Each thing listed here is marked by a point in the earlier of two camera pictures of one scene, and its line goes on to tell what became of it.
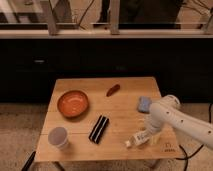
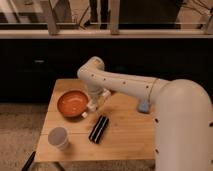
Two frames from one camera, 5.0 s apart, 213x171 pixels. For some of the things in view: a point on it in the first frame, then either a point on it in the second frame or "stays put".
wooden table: x=103 y=118 stays put
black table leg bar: x=29 y=161 stays put
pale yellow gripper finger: x=155 y=139 -> x=106 y=92
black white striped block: x=98 y=129 stays put
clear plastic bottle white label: x=140 y=137 -> x=92 y=104
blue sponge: x=144 y=103 stays put
